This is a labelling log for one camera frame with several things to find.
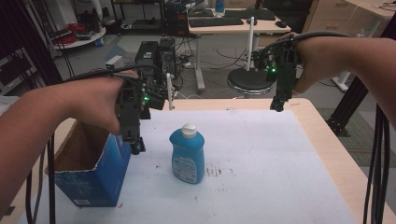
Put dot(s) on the blue cardboard box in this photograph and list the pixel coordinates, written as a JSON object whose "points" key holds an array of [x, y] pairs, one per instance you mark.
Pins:
{"points": [[93, 183]]}

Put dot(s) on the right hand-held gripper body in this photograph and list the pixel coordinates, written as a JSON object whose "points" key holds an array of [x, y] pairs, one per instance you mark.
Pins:
{"points": [[285, 71]]}

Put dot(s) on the black round stool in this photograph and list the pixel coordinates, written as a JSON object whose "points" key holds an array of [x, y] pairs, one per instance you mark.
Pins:
{"points": [[249, 79]]}

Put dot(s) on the white table mat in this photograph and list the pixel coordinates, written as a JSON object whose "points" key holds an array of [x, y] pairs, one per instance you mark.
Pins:
{"points": [[264, 174]]}

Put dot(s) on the small blue background bottle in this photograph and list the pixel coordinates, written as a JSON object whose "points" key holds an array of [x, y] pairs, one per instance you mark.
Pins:
{"points": [[219, 5]]}

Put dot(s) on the person's right hand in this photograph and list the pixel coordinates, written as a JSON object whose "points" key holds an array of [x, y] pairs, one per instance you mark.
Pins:
{"points": [[314, 62]]}

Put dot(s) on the person's left hand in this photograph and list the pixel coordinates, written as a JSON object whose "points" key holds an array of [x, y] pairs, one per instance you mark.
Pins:
{"points": [[96, 99]]}

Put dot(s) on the black computer tower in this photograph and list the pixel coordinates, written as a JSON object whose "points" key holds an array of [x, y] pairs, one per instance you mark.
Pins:
{"points": [[155, 57]]}

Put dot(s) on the black keyboard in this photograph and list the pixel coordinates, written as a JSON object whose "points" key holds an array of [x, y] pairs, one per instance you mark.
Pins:
{"points": [[215, 21], [250, 14]]}

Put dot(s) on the white stand post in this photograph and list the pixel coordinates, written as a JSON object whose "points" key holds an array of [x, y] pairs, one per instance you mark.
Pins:
{"points": [[170, 90]]}

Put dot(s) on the light wooden cabinet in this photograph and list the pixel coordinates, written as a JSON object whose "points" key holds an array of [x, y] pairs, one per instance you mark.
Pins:
{"points": [[342, 15]]}

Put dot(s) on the blue bottle with white cap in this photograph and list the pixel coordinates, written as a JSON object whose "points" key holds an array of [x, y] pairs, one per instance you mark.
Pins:
{"points": [[188, 155]]}

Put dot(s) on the white upright pole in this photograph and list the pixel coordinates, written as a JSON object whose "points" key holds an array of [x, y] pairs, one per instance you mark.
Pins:
{"points": [[250, 43]]}

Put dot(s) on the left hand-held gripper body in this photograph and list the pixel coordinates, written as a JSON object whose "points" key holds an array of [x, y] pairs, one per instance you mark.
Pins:
{"points": [[129, 105]]}

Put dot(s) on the dark equipment rack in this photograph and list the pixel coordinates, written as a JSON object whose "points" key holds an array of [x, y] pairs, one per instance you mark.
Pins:
{"points": [[15, 70]]}

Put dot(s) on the black computer mouse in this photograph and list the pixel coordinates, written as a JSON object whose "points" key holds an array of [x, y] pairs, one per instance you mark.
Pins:
{"points": [[281, 24]]}

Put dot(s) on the black metal frame stand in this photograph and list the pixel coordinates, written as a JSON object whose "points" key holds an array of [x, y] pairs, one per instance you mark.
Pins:
{"points": [[348, 105]]}

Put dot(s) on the light wooden office desk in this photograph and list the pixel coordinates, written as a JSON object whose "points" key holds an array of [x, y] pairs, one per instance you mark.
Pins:
{"points": [[264, 28]]}

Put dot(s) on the round white table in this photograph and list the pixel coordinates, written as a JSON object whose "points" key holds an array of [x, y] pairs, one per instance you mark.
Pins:
{"points": [[90, 39]]}

